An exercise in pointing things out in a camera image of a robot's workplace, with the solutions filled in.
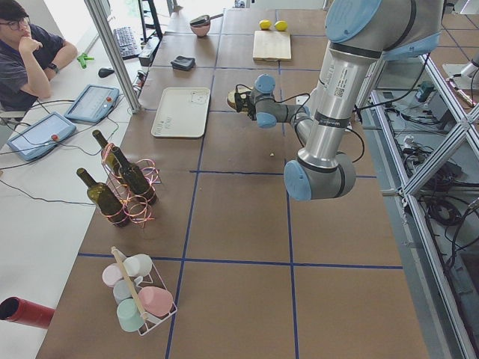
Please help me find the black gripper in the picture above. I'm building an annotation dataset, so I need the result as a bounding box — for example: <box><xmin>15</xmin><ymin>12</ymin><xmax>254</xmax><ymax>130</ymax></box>
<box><xmin>234</xmin><ymin>84</ymin><xmax>256</xmax><ymax>120</ymax></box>

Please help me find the white round plate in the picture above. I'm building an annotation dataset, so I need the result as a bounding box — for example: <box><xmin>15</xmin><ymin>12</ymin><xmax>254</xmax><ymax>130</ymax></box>
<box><xmin>227</xmin><ymin>91</ymin><xmax>251</xmax><ymax>113</ymax></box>

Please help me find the bread slice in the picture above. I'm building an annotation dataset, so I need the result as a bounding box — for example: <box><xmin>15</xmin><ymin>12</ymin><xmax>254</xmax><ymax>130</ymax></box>
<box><xmin>233</xmin><ymin>88</ymin><xmax>251</xmax><ymax>99</ymax></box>

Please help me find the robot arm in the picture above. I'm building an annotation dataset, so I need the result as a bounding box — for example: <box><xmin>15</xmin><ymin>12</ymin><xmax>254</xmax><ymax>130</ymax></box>
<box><xmin>230</xmin><ymin>1</ymin><xmax>444</xmax><ymax>200</ymax></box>

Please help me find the white bear tray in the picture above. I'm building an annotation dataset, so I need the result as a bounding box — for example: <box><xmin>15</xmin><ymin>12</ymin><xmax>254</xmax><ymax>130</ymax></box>
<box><xmin>150</xmin><ymin>87</ymin><xmax>210</xmax><ymax>138</ymax></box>

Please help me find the bamboo cutting board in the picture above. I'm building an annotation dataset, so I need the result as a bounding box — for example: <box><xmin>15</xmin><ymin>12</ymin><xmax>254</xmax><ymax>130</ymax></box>
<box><xmin>252</xmin><ymin>30</ymin><xmax>292</xmax><ymax>61</ymax></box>

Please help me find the grey folded cloth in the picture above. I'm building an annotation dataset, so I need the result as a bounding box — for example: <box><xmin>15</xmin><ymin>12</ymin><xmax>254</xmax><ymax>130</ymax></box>
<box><xmin>171</xmin><ymin>55</ymin><xmax>195</xmax><ymax>71</ymax></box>

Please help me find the yellow lemon near board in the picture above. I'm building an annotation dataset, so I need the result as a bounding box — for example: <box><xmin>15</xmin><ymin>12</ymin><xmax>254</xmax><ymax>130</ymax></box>
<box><xmin>274</xmin><ymin>20</ymin><xmax>288</xmax><ymax>31</ymax></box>

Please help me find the pink bowl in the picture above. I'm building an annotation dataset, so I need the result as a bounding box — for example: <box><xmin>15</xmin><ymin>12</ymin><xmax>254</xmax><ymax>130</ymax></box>
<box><xmin>189</xmin><ymin>15</ymin><xmax>210</xmax><ymax>37</ymax></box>

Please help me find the black keyboard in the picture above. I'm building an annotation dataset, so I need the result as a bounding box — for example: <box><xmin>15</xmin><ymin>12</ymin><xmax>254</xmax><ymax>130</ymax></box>
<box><xmin>113</xmin><ymin>26</ymin><xmax>141</xmax><ymax>60</ymax></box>

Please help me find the dark wine bottle upper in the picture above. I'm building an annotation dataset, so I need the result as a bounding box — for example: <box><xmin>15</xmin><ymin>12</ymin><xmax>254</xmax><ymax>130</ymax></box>
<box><xmin>112</xmin><ymin>146</ymin><xmax>157</xmax><ymax>204</ymax></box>

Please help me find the dark wine bottle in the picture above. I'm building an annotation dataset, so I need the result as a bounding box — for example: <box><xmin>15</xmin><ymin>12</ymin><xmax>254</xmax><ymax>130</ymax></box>
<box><xmin>76</xmin><ymin>168</ymin><xmax>130</xmax><ymax>227</ymax></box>
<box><xmin>112</xmin><ymin>146</ymin><xmax>157</xmax><ymax>204</ymax></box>

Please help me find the black computer mouse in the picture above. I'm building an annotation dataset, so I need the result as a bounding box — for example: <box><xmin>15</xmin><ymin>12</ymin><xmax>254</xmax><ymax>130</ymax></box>
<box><xmin>97</xmin><ymin>67</ymin><xmax>115</xmax><ymax>79</ymax></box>

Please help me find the blue teach pendant far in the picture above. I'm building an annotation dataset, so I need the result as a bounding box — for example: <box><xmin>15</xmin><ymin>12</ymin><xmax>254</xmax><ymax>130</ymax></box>
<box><xmin>64</xmin><ymin>85</ymin><xmax>120</xmax><ymax>123</ymax></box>

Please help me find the blue teach pendant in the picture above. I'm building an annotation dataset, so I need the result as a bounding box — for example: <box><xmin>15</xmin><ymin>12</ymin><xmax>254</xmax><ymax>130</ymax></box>
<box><xmin>7</xmin><ymin>111</ymin><xmax>76</xmax><ymax>162</ymax></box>
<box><xmin>64</xmin><ymin>85</ymin><xmax>120</xmax><ymax>123</ymax></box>

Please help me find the green clamp tool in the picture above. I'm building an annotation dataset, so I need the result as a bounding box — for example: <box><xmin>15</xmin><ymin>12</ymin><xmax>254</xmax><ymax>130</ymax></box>
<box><xmin>76</xmin><ymin>53</ymin><xmax>94</xmax><ymax>69</ymax></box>

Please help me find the dark wine bottle lower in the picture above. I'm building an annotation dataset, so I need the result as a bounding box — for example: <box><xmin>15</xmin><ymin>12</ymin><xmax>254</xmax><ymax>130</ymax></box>
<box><xmin>76</xmin><ymin>168</ymin><xmax>130</xmax><ymax>227</ymax></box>

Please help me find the white cup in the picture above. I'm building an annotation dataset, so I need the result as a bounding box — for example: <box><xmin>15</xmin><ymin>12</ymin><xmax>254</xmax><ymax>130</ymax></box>
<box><xmin>123</xmin><ymin>254</ymin><xmax>153</xmax><ymax>277</ymax></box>

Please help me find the blue teach pendant near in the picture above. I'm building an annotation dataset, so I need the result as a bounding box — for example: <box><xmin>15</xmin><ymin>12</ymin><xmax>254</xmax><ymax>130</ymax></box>
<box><xmin>7</xmin><ymin>111</ymin><xmax>76</xmax><ymax>162</ymax></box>

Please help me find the light pink cup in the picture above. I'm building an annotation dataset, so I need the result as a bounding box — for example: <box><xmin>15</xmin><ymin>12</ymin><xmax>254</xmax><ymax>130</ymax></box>
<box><xmin>102</xmin><ymin>263</ymin><xmax>123</xmax><ymax>288</ymax></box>

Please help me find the seated person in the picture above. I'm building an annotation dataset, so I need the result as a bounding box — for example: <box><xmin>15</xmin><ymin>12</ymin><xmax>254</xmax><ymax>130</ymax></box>
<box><xmin>1</xmin><ymin>1</ymin><xmax>78</xmax><ymax>111</ymax></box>

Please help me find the pink cup large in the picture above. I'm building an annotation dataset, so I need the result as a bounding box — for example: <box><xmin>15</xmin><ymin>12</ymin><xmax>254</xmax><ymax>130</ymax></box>
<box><xmin>138</xmin><ymin>286</ymin><xmax>174</xmax><ymax>317</ymax></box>

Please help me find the grey blue cup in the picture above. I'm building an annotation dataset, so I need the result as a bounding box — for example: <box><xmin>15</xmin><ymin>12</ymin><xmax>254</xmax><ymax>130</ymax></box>
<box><xmin>113</xmin><ymin>279</ymin><xmax>132</xmax><ymax>304</ymax></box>

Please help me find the mint green cup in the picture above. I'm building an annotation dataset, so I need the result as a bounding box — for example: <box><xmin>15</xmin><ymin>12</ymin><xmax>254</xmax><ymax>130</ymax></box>
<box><xmin>116</xmin><ymin>298</ymin><xmax>144</xmax><ymax>333</ymax></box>

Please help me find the red cylinder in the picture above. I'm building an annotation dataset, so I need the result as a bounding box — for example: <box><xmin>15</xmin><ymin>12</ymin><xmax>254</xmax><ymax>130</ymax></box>
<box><xmin>1</xmin><ymin>297</ymin><xmax>55</xmax><ymax>329</ymax></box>

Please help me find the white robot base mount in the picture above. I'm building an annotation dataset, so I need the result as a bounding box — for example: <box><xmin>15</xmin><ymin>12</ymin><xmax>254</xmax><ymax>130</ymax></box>
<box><xmin>296</xmin><ymin>51</ymin><xmax>385</xmax><ymax>117</ymax></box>

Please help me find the copper wire bottle rack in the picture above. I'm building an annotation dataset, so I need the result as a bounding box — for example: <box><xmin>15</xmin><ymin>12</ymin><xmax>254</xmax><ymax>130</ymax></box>
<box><xmin>102</xmin><ymin>159</ymin><xmax>160</xmax><ymax>226</ymax></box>

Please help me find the aluminium frame post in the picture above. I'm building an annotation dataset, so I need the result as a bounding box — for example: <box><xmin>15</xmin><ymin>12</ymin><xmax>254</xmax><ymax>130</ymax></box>
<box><xmin>84</xmin><ymin>0</ymin><xmax>141</xmax><ymax>114</ymax></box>

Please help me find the white wire cup rack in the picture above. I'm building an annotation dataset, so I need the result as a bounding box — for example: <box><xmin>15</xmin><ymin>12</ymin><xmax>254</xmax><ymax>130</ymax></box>
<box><xmin>103</xmin><ymin>247</ymin><xmax>177</xmax><ymax>336</ymax></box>

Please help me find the wooden rack handle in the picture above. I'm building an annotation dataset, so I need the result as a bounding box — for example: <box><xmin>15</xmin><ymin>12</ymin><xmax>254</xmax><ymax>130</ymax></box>
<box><xmin>111</xmin><ymin>246</ymin><xmax>147</xmax><ymax>321</ymax></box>

